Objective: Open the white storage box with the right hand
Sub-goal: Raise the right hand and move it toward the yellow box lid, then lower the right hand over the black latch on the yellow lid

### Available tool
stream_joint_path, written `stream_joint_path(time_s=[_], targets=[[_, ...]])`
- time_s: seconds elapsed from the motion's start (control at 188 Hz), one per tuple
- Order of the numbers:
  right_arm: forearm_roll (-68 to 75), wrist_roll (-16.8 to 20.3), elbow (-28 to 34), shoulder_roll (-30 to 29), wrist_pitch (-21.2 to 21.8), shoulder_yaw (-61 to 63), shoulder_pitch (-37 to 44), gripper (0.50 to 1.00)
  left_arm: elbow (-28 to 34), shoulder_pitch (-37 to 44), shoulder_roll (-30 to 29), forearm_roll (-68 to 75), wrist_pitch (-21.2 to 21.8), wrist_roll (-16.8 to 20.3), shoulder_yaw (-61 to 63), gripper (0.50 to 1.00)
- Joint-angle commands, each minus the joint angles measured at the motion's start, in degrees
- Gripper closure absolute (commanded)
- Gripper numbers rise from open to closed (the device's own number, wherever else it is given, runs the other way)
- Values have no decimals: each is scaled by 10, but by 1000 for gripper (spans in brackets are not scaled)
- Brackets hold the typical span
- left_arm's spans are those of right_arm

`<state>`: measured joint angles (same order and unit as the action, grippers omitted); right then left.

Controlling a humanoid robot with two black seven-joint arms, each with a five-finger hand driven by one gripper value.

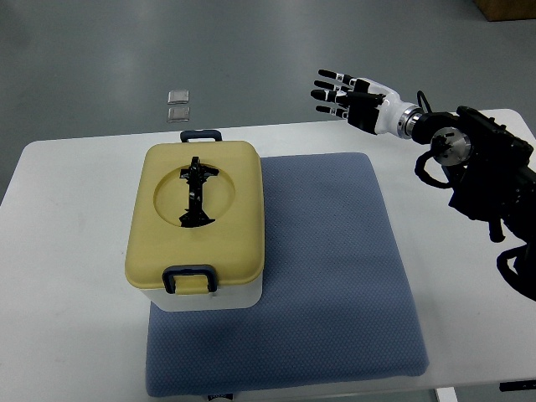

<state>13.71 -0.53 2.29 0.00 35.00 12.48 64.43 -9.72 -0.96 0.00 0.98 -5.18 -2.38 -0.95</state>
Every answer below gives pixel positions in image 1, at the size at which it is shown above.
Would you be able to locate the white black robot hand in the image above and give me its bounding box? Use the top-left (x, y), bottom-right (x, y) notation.
top-left (311, 70), bottom-right (421, 139)

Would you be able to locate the yellow box lid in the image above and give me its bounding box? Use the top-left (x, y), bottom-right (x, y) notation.
top-left (125, 141), bottom-right (265, 295)

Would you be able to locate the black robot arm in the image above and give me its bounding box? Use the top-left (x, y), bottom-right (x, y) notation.
top-left (405, 91), bottom-right (535, 300)

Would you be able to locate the brown cardboard box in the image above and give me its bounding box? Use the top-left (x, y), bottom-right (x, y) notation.
top-left (473, 0), bottom-right (535, 22)

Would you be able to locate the white storage box base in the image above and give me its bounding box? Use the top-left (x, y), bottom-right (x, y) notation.
top-left (142, 265), bottom-right (263, 312)

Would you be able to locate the upper metal floor plate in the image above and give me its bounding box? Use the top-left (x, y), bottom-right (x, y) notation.
top-left (167, 89), bottom-right (189, 105)

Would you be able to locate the metal floor plate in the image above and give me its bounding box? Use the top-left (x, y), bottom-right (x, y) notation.
top-left (167, 89), bottom-right (189, 105)
top-left (167, 106), bottom-right (190, 123)

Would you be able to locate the lower metal floor plate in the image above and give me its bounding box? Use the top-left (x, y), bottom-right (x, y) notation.
top-left (167, 106), bottom-right (190, 123)

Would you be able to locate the blue padded mat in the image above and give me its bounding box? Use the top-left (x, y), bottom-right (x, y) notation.
top-left (146, 152), bottom-right (429, 397)

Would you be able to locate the black table control panel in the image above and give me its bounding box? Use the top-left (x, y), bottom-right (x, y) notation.
top-left (499, 379), bottom-right (536, 392)

